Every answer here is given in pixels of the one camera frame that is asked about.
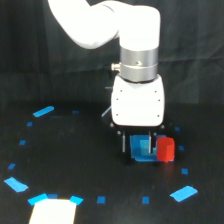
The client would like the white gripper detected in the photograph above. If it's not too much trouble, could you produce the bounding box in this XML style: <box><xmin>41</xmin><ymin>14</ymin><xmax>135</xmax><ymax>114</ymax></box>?
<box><xmin>111</xmin><ymin>75</ymin><xmax>165</xmax><ymax>154</ymax></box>

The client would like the blue tape strip top left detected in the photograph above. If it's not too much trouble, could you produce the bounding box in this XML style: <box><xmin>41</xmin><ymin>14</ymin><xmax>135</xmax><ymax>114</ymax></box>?
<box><xmin>33</xmin><ymin>106</ymin><xmax>54</xmax><ymax>117</ymax></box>

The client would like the blue tape piece by paper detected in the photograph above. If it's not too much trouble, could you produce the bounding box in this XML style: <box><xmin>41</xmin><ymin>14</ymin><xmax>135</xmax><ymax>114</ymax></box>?
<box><xmin>70</xmin><ymin>196</ymin><xmax>84</xmax><ymax>205</ymax></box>

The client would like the black backdrop curtain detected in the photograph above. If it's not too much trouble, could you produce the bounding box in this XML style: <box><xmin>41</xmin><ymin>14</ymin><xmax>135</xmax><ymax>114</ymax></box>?
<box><xmin>0</xmin><ymin>0</ymin><xmax>224</xmax><ymax>108</ymax></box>

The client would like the blue tape strip bottom right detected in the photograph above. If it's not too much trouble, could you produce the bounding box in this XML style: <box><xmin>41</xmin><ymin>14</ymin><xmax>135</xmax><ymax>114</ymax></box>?
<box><xmin>170</xmin><ymin>186</ymin><xmax>197</xmax><ymax>202</ymax></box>

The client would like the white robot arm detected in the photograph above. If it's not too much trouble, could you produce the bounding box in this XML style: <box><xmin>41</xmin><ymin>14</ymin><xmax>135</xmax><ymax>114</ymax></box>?
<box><xmin>48</xmin><ymin>0</ymin><xmax>165</xmax><ymax>129</ymax></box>

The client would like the white paper sheet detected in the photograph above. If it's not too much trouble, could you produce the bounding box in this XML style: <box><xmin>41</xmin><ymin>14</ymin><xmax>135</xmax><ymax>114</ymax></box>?
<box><xmin>29</xmin><ymin>199</ymin><xmax>76</xmax><ymax>224</ymax></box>

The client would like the red cylinder block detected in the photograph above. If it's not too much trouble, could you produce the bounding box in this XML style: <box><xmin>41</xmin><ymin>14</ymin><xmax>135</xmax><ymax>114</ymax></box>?
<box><xmin>157</xmin><ymin>137</ymin><xmax>175</xmax><ymax>162</ymax></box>

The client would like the blue tape strip by paper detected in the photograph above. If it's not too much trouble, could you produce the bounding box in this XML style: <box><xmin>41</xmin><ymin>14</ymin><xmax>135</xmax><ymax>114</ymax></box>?
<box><xmin>28</xmin><ymin>193</ymin><xmax>48</xmax><ymax>206</ymax></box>

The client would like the blue tape strip left bottom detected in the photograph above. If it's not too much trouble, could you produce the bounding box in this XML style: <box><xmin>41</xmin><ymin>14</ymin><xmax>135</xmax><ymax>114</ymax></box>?
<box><xmin>5</xmin><ymin>177</ymin><xmax>28</xmax><ymax>193</ymax></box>

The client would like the blue tape square patch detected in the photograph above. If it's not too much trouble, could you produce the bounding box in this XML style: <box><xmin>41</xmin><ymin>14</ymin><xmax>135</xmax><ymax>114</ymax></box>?
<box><xmin>130</xmin><ymin>135</ymin><xmax>167</xmax><ymax>162</ymax></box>

